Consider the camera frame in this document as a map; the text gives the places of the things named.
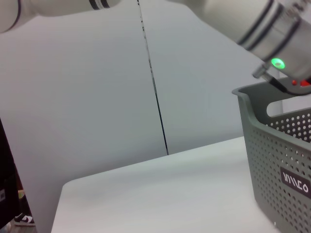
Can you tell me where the black white shoe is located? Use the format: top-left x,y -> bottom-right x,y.
14,213 -> 35,227

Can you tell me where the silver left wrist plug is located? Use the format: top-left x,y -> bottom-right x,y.
252,63 -> 270,80

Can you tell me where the dark left wrist cable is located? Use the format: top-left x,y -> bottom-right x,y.
266,76 -> 289,92

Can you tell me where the grey perforated storage bin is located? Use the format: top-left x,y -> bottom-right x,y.
232,77 -> 311,233

